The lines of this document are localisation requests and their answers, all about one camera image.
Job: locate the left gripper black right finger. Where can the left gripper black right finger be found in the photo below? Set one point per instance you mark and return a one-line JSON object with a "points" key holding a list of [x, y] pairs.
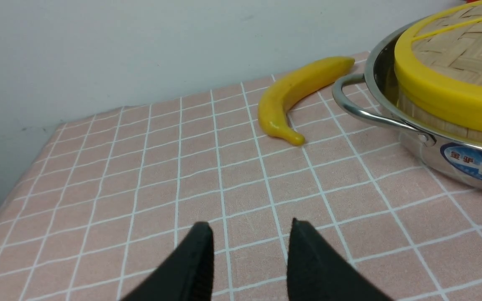
{"points": [[317, 272]]}

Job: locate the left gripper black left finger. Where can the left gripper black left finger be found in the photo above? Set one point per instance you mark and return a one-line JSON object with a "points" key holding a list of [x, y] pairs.
{"points": [[187, 274]]}

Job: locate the yellow bamboo steamer basket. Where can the yellow bamboo steamer basket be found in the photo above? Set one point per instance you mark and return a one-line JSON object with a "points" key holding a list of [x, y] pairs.
{"points": [[408, 107]]}

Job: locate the yellow bamboo steamer lid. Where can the yellow bamboo steamer lid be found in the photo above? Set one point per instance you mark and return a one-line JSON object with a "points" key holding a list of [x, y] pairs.
{"points": [[438, 64]]}

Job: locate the stainless steel pot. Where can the stainless steel pot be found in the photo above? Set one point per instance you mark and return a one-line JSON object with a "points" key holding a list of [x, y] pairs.
{"points": [[428, 144]]}

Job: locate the pink checkered tablecloth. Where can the pink checkered tablecloth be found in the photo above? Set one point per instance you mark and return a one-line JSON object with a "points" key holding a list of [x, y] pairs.
{"points": [[111, 196]]}

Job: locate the yellow toy banana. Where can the yellow toy banana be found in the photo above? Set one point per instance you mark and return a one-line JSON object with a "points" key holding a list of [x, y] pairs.
{"points": [[286, 92]]}

